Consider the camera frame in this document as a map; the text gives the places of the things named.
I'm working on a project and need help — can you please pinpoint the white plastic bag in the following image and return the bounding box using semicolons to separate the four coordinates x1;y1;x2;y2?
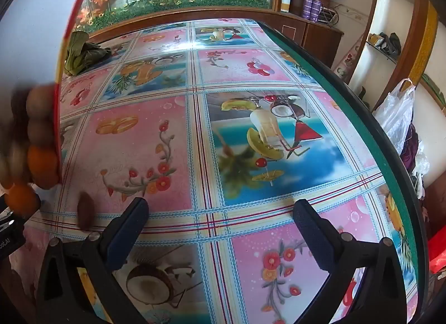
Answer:
373;78;419;157

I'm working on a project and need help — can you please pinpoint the red cardboard tray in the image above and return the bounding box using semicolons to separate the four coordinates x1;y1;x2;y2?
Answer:
0;0;101;189

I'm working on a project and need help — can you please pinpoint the metal wire rack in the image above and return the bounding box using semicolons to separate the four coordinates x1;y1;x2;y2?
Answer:
319;9;339;26

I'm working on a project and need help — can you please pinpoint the dried red date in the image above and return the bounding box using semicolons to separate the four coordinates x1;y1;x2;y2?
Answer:
77;192;94;232

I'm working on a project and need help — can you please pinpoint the green bok choy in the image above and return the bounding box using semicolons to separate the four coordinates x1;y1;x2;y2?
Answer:
64;31;112;77

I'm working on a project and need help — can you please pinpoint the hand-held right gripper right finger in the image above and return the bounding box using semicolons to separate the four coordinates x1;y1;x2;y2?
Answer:
293;199;419;324

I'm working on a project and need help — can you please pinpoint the small orange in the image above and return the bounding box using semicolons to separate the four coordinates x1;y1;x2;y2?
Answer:
28;145;60;189
5;183;40;216

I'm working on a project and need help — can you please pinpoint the dark bundle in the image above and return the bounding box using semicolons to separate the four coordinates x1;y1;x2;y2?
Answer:
380;32;402;58

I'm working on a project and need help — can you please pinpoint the white wall shelf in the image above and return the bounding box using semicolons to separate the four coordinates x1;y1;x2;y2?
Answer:
364;33;401;65

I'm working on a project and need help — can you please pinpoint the brown longan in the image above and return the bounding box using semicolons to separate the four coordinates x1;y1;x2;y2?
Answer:
28;115;57;147
28;85;56;116

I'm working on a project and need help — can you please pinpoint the printed plastic tablecloth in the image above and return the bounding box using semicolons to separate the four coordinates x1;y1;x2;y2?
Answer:
7;18;419;324

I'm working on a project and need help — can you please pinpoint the red plastic bag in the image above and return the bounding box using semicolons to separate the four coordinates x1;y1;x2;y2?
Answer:
427;230;446;276

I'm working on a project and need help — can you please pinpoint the printed floral board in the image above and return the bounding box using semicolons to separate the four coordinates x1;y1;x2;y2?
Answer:
333;36;363;84

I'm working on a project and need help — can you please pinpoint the yellow wooden post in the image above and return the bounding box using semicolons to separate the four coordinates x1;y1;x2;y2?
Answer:
407;0;439;82

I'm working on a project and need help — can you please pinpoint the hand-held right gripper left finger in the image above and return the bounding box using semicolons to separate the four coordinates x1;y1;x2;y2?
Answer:
35;197;150;324

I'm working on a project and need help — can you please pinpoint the purple cloth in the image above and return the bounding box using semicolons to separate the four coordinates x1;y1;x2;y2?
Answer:
401;125;424;171

